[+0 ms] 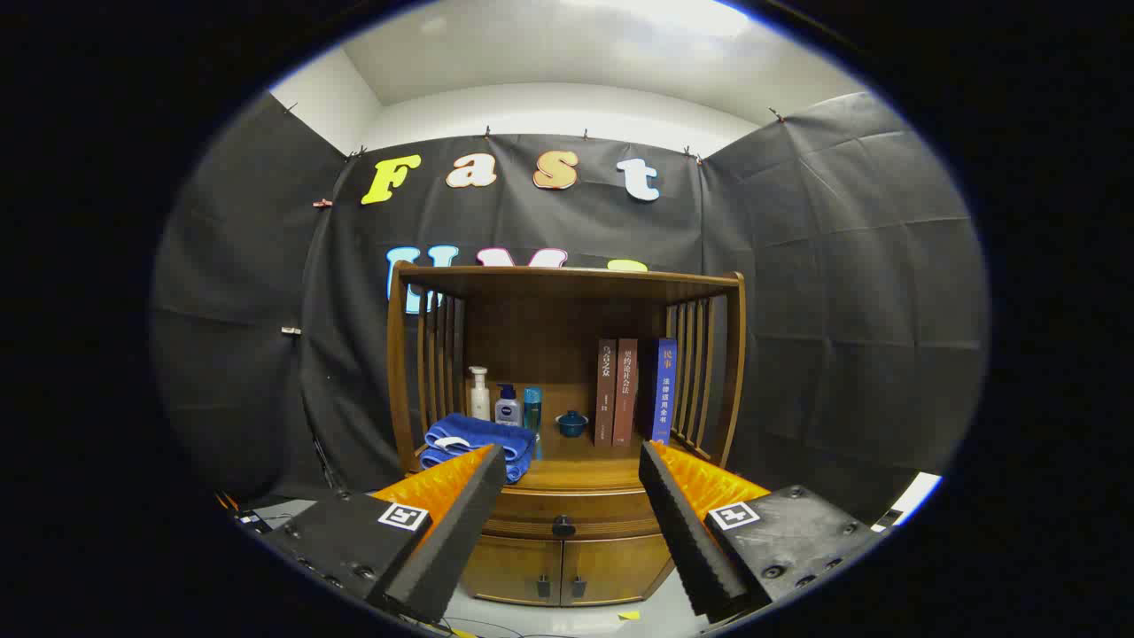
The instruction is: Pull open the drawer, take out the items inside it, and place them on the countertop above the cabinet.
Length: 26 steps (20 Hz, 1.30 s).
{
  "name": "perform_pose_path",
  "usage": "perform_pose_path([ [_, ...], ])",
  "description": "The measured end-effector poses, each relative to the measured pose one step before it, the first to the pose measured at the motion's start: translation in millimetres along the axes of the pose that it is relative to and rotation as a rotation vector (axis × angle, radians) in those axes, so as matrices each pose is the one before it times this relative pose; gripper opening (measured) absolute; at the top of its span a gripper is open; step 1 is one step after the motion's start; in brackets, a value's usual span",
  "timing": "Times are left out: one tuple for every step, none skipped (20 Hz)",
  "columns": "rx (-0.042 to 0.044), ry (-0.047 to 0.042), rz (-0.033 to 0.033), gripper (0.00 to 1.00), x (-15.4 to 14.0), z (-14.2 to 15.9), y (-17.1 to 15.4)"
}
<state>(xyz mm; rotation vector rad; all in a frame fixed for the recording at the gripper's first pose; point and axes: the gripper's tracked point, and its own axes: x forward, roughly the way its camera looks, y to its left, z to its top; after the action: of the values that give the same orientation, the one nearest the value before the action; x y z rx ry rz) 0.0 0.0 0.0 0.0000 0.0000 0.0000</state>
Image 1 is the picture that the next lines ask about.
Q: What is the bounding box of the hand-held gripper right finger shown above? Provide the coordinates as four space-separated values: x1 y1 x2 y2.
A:
638 440 889 624

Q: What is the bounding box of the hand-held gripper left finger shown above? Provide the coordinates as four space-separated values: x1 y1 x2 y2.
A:
264 443 508 624

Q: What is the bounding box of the wooden drawer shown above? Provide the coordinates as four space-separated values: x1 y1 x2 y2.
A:
485 489 661 540

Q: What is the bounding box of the wooden cabinet door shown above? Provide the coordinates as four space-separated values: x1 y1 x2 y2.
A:
462 536 563 606
562 536 672 606

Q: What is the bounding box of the wooden countertop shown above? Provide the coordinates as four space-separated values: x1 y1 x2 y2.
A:
412 430 723 494

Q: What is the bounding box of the wooden cabinet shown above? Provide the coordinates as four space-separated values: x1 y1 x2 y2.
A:
385 261 747 608

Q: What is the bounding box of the blue folded towel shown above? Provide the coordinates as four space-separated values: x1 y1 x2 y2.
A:
419 413 537 484

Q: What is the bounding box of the blue book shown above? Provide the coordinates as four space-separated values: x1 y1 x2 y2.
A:
651 338 678 445

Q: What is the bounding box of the reddish brown book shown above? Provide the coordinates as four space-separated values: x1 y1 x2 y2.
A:
613 338 639 447

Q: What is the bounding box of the teal cylindrical bottle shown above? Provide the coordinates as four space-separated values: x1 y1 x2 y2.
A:
523 386 543 460

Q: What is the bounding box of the dark brown book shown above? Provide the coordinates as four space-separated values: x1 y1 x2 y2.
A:
595 338 617 447

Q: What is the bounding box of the white slotted panel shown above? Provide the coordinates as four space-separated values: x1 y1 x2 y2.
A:
873 472 942 533

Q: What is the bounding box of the black backdrop cloth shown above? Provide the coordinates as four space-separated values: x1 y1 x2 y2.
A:
151 91 990 524

